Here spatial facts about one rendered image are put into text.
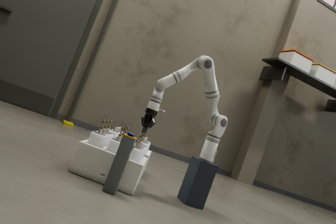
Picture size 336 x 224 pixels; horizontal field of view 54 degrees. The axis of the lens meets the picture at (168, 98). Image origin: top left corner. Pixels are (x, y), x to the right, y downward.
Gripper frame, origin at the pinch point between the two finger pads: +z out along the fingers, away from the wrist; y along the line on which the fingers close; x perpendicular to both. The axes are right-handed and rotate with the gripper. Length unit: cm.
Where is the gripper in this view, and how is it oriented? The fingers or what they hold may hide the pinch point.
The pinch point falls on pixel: (144, 130)
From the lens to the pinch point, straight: 207.7
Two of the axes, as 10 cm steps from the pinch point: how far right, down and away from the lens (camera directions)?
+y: 6.2, 1.8, -7.6
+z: -3.5, 9.3, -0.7
